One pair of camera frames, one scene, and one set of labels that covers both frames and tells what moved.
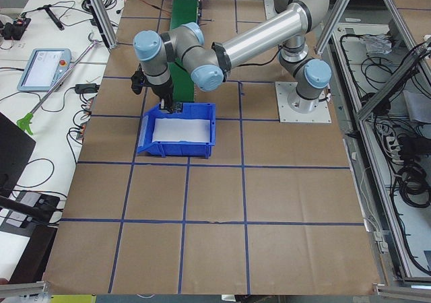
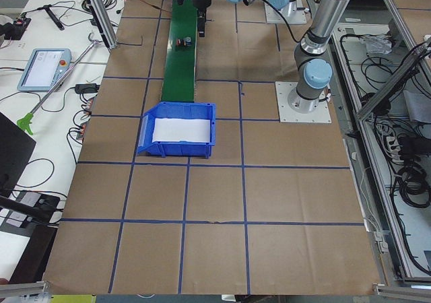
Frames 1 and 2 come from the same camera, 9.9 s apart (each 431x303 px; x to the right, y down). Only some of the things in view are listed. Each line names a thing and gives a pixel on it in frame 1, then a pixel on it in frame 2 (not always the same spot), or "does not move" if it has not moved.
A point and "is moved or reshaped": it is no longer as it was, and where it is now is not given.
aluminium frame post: (100, 10) does not move
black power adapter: (86, 88) does not move
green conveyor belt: (184, 10) does not move
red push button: (178, 108) is moved or reshaped
